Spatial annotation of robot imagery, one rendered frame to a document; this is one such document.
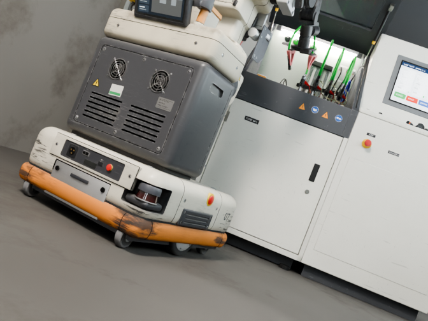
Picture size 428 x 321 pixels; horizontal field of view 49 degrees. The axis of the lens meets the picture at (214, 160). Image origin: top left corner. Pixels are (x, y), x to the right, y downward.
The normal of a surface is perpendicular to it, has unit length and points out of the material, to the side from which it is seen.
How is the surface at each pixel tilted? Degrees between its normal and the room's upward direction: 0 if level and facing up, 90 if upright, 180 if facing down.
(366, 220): 90
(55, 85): 90
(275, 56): 90
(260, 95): 90
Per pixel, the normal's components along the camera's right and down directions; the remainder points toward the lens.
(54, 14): 0.81, 0.31
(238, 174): -0.11, -0.07
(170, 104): -0.45, -0.21
